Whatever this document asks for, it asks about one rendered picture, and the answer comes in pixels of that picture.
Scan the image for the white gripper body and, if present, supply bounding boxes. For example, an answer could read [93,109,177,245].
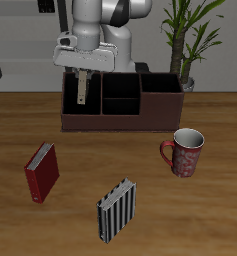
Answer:
[52,42,119,73]

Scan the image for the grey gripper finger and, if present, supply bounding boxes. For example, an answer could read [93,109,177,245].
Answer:
[76,69,89,106]

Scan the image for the dark brown desk caddy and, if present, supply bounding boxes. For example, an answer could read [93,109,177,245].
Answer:
[60,70,186,133]

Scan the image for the red book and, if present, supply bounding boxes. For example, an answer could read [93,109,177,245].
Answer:
[23,141,61,205]

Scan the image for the black and white striped book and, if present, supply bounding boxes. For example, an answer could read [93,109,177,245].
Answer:
[96,177,137,245]

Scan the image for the green pot plant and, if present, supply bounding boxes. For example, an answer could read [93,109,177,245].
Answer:
[160,0,226,94]

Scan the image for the red patterned mug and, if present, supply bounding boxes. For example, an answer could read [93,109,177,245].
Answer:
[159,127,206,179]

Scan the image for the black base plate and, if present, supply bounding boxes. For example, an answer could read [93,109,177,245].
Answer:
[134,61,151,74]

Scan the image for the black wall panel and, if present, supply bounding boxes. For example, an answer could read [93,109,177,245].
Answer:
[37,0,56,14]

